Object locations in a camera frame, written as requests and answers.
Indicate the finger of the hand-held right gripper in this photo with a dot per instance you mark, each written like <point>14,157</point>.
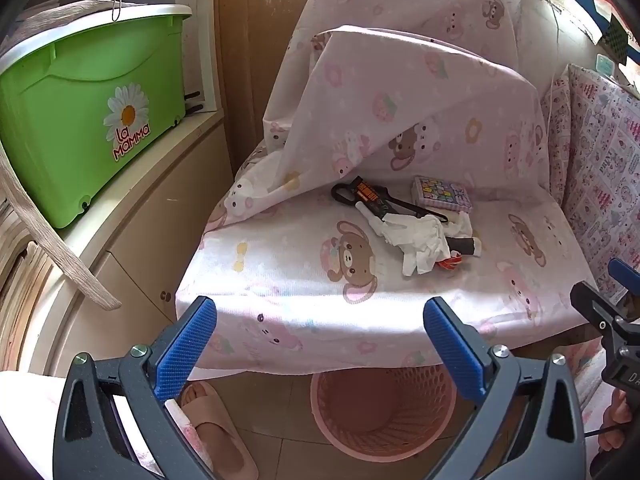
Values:
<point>625,275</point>
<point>597,310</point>

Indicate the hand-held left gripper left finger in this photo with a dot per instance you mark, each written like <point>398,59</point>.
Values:
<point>185,345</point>

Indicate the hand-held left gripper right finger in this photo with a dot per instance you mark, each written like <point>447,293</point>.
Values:
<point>455,350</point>

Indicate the pink plastic waste basket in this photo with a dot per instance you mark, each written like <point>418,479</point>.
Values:
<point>380,410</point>

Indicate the dark grey cylinder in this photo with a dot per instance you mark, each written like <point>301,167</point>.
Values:
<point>462,246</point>

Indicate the white tissue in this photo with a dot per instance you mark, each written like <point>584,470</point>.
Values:
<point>425,240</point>

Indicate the black plastic spoon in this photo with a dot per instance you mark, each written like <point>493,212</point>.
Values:
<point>425,211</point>

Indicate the patterned tissue packet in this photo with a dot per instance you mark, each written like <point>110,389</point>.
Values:
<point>440,192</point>

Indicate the person's right hand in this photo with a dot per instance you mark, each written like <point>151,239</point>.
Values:
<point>617,420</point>

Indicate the red white wrapper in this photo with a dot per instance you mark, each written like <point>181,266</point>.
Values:
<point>447,262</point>

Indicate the pink slipper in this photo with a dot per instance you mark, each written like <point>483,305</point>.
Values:
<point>220,430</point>

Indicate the pink patterned cushion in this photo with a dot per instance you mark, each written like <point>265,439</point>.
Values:
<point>600,160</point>

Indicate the white cabinet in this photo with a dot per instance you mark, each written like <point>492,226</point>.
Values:
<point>140,220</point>

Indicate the black tool with orange label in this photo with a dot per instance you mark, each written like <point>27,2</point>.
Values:
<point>370,195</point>

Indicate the small teal card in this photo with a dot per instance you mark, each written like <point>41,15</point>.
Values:
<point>606,66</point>

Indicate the black white checkered board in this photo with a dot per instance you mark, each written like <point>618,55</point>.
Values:
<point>617,35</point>

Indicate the pink printed blanket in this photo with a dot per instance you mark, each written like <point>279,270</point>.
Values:
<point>350,110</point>

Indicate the green plastic storage box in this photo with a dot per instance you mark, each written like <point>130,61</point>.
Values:
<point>65,100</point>

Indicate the wooden door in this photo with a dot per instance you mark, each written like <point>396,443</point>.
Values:
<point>250,60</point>

